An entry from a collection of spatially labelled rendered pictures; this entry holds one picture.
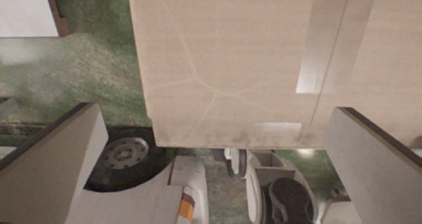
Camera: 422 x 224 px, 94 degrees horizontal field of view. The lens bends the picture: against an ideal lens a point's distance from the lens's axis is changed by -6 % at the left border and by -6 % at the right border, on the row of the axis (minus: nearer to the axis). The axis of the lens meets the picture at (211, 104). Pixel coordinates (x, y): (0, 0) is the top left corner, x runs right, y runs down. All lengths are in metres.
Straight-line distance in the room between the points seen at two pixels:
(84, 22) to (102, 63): 0.26
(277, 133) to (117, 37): 1.29
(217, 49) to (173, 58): 0.04
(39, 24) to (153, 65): 1.37
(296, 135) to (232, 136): 0.07
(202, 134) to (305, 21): 0.14
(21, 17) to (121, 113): 0.81
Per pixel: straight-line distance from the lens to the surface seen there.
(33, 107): 2.03
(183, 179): 1.24
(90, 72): 1.60
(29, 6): 1.54
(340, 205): 2.26
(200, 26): 0.18
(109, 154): 1.56
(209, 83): 0.19
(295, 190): 0.62
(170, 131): 0.23
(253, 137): 0.23
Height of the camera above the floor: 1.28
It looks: 59 degrees down
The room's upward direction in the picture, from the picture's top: 178 degrees counter-clockwise
